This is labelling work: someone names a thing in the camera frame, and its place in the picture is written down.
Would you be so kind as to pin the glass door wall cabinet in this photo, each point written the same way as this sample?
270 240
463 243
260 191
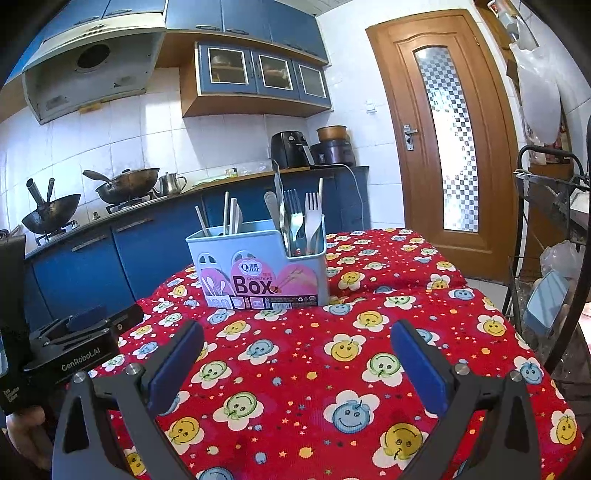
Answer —
251 69

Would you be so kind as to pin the gas stove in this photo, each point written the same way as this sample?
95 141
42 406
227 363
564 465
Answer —
124 206

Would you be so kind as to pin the beige chopstick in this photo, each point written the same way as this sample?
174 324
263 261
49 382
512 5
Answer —
201 220

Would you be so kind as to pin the beige spoon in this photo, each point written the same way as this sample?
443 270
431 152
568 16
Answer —
270 203

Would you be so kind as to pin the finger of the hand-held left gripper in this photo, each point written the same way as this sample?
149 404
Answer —
87 319
129 318

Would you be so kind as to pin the grey range hood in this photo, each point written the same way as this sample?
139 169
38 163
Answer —
92 78

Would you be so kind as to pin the wooden door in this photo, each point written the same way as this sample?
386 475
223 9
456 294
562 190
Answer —
397 207

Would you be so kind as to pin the black air fryer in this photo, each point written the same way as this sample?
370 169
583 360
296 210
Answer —
286 150

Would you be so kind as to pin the metal kettle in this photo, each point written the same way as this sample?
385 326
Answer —
171 184

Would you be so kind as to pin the blue kitchen base cabinets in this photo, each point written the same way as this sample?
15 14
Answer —
152 249

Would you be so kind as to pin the dark rice cooker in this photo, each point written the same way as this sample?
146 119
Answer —
332 154

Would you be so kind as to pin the white plastic bag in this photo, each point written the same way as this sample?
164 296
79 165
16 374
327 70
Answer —
538 92

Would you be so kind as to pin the light blue plastic lid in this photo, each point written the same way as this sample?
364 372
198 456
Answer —
547 302

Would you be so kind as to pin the light blue utensil box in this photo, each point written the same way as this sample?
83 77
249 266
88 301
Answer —
258 286

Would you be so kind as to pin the brown pot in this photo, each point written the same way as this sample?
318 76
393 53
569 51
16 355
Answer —
331 134

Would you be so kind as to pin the person's left hand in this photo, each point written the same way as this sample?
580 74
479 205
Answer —
23 434

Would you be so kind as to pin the clear plastic bag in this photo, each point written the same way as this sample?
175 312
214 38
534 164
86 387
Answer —
561 256

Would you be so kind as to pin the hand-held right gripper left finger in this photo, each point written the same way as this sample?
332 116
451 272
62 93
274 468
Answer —
173 369

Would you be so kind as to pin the blue upper cabinets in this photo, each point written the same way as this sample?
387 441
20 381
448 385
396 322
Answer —
240 18

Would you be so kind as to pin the red smiley printed tablecloth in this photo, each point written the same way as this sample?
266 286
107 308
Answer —
300 350

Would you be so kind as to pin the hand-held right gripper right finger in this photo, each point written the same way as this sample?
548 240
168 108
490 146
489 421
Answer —
422 369

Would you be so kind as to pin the metal knife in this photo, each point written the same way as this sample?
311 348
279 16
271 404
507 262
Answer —
278 198

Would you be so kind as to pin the black metal rack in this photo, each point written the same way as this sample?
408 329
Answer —
545 194

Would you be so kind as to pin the metal fork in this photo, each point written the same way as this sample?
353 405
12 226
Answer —
292 205

